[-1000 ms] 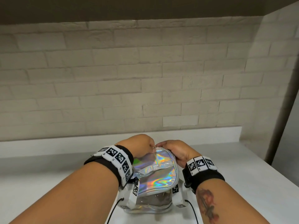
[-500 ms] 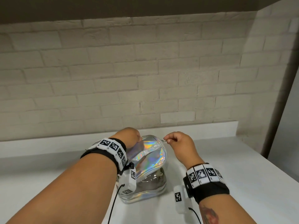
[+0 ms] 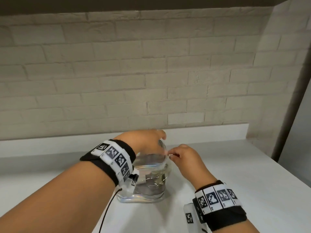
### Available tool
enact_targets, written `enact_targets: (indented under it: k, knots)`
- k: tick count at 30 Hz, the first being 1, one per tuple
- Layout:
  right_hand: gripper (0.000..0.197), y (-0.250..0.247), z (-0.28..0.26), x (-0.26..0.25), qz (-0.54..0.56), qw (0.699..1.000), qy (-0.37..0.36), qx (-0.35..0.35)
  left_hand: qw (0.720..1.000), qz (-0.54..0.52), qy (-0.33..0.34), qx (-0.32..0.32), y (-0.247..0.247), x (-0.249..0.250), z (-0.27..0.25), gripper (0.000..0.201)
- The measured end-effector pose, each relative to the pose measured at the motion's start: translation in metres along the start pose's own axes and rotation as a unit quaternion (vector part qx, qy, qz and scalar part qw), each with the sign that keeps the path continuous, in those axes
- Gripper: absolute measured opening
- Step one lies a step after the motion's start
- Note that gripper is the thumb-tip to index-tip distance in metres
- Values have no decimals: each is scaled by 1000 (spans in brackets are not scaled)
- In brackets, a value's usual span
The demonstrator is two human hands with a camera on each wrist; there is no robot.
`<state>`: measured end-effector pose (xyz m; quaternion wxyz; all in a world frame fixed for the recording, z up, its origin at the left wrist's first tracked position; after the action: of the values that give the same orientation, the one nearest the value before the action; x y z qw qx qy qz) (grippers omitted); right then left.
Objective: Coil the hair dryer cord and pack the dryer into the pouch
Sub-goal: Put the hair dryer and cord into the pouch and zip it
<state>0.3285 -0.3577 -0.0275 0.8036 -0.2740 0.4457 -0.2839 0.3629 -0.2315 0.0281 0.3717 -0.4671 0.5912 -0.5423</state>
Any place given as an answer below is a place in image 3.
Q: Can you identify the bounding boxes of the person's right hand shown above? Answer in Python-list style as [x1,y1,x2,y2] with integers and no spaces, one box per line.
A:
[168,144,217,187]

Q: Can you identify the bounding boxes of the right black marker wristband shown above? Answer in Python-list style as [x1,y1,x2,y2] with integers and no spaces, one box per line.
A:
[184,180,248,232]

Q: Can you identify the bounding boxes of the left black marker wristband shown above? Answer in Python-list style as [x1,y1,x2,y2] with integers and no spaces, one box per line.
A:
[80,139,139,187]

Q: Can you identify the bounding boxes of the small items inside pouch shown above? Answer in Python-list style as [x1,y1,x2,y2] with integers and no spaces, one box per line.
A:
[135,171,168,197]

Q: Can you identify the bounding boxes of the person's left hand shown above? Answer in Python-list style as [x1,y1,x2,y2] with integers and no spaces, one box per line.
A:
[118,129,167,159]

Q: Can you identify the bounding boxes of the black marker wristband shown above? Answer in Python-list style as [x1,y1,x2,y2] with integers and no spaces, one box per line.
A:
[80,139,139,187]
[184,180,248,232]

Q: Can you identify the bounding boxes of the dark overhead cabinet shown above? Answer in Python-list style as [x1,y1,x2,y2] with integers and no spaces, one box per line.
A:
[0,0,291,16]

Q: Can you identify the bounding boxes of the thin black cable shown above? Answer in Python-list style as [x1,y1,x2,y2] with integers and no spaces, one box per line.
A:
[98,187,122,233]

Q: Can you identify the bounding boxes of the person's left forearm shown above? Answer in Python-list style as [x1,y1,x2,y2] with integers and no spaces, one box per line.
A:
[0,160,117,233]

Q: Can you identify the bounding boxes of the clear iridescent zipper pouch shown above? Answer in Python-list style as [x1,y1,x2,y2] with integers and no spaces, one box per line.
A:
[116,140,173,205]

